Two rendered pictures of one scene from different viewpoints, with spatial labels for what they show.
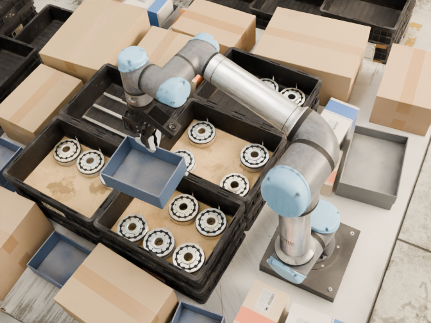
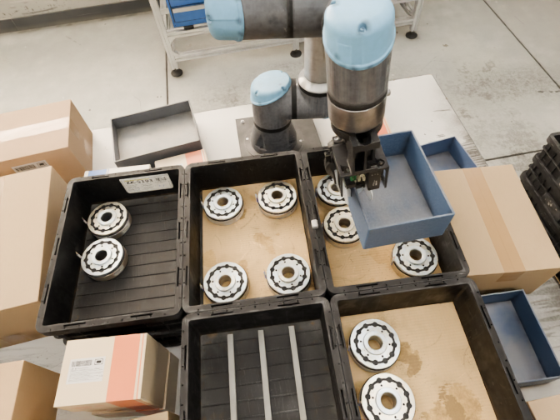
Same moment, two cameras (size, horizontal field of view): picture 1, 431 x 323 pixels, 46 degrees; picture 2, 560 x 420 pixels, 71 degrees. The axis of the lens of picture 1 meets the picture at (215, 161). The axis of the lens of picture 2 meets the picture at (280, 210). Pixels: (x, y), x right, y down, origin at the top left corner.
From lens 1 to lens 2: 1.47 m
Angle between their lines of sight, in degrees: 60
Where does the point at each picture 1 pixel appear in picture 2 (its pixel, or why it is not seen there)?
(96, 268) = (490, 252)
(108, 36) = not seen: outside the picture
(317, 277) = (301, 123)
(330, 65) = (33, 195)
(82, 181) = (419, 393)
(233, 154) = (232, 233)
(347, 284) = not seen: hidden behind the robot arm
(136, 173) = (393, 210)
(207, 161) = (262, 253)
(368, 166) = (161, 141)
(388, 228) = (214, 115)
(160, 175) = not seen: hidden behind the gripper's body
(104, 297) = (502, 220)
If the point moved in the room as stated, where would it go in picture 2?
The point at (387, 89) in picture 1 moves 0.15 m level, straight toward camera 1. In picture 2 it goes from (53, 142) to (103, 132)
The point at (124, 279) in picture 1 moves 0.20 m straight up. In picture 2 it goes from (467, 217) to (502, 163)
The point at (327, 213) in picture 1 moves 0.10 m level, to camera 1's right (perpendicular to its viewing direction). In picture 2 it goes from (265, 78) to (242, 63)
